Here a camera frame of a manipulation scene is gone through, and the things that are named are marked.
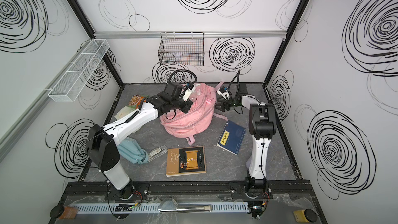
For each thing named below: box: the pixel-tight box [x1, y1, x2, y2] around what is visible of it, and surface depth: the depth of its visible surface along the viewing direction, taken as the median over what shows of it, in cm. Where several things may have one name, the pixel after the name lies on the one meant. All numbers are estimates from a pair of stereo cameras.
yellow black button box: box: [293, 208, 318, 223], surface depth 63 cm
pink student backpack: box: [160, 81, 228, 146], surface depth 86 cm
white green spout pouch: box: [114, 105, 138, 120], surface depth 104 cm
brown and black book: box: [165, 145, 207, 178], surface depth 84 cm
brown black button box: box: [49, 205, 79, 220], surface depth 64 cm
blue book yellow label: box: [216, 120, 247, 156], surface depth 92 cm
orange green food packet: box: [126, 94, 150, 110], surface depth 110 cm
